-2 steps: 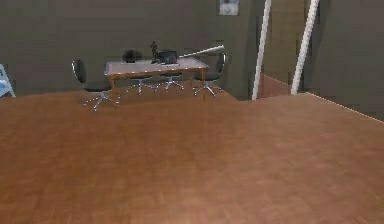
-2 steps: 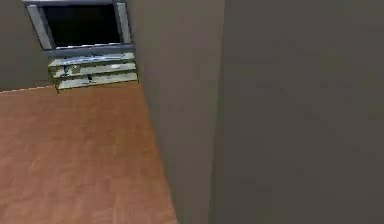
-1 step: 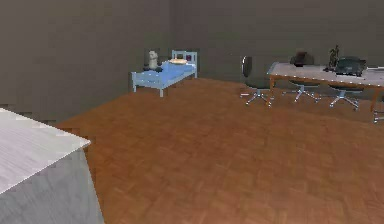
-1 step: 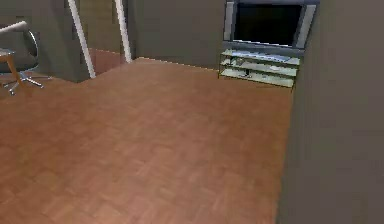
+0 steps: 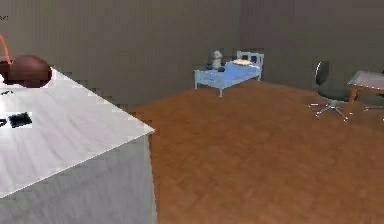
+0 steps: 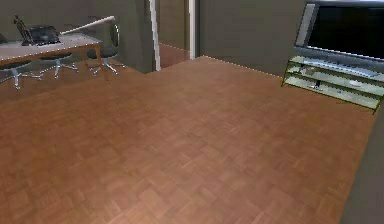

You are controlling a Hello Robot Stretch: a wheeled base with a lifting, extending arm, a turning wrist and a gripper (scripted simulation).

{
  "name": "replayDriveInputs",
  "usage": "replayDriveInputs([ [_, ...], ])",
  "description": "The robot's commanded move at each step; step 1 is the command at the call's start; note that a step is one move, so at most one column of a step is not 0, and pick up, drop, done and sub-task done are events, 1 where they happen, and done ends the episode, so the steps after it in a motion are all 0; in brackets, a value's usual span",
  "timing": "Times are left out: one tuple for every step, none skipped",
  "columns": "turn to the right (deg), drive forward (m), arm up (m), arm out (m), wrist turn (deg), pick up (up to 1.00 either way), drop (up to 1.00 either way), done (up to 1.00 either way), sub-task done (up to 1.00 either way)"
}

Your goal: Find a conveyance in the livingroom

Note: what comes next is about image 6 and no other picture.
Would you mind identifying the black office chair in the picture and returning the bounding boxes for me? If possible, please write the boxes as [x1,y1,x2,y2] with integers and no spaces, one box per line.
[86,21,127,76]
[0,32,45,91]
[39,52,80,80]

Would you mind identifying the pale baseball bat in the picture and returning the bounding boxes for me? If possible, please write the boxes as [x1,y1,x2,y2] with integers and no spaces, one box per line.
[59,15,116,36]

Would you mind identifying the glass shelf television stand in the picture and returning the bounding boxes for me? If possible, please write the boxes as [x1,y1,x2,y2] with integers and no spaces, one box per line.
[280,46,384,116]

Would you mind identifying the white top wooden table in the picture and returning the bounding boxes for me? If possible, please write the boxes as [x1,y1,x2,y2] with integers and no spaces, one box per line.
[0,33,110,82]

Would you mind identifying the black bag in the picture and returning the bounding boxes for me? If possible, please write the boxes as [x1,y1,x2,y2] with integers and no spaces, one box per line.
[29,25,62,46]

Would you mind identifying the grey flat television set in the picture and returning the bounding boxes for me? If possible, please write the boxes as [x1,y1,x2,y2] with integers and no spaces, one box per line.
[294,0,384,62]

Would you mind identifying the white door frame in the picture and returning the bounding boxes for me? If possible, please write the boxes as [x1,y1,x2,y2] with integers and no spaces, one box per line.
[148,0,198,72]

